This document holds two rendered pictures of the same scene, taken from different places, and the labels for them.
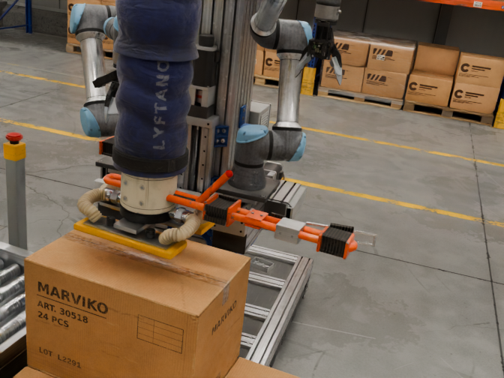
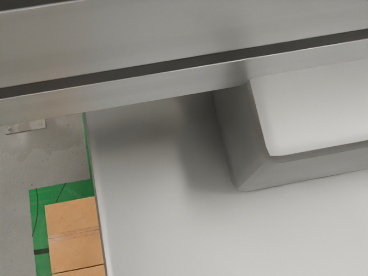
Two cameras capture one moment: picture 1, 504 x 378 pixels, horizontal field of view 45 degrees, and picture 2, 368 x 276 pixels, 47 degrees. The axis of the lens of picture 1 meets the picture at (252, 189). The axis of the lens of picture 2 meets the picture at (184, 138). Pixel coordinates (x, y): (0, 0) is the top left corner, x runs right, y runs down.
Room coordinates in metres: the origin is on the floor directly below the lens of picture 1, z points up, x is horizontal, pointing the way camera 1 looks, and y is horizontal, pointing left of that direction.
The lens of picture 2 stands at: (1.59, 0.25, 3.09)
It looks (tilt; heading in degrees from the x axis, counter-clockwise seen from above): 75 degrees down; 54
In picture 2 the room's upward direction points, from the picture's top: 6 degrees clockwise
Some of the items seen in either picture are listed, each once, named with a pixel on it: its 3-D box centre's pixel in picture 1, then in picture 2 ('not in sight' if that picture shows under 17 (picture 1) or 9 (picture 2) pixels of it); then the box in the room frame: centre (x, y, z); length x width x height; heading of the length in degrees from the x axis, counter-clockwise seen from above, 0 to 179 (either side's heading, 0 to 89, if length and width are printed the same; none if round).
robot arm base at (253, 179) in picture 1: (247, 171); not in sight; (2.25, 0.02, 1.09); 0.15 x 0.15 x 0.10
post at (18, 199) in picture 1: (18, 244); not in sight; (2.50, 1.05, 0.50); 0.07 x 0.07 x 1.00; 71
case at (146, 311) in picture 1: (139, 310); not in sight; (1.72, 0.32, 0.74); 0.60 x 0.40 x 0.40; 71
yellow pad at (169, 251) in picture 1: (130, 230); not in sight; (1.64, 0.35, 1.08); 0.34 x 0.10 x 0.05; 70
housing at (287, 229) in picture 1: (289, 230); not in sight; (1.57, -0.12, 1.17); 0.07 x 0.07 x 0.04; 70
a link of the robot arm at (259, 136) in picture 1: (253, 143); not in sight; (2.25, 0.02, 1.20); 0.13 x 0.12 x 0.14; 102
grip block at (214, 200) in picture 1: (222, 209); not in sight; (1.64, 0.08, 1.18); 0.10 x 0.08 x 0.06; 160
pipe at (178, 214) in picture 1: (148, 208); not in sight; (1.73, 0.31, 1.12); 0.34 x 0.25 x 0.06; 70
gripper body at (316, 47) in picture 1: (322, 39); not in sight; (1.97, -0.17, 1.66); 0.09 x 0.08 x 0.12; 166
